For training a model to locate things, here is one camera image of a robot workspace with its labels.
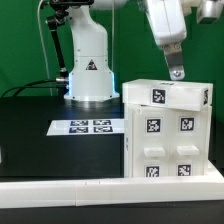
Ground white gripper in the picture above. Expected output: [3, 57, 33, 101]
[145, 0, 187, 80]

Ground white cabinet door with tag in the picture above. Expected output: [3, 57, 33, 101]
[169, 108, 211, 177]

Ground white cabinet body box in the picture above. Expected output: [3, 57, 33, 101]
[124, 104, 211, 178]

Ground white cabinet top block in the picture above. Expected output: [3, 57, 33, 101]
[122, 79, 213, 111]

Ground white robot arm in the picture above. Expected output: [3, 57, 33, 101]
[48, 0, 186, 102]

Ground white base tag plate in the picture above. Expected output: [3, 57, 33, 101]
[47, 119, 124, 136]

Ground white L-shaped obstacle fence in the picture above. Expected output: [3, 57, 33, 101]
[0, 165, 224, 209]

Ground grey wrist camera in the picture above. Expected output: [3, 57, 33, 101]
[196, 0, 224, 24]

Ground black camera stand pole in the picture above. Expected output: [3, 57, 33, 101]
[46, 0, 69, 95]

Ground white cable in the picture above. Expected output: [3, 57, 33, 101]
[37, 0, 54, 97]

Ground black cable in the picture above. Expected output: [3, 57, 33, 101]
[0, 78, 69, 98]

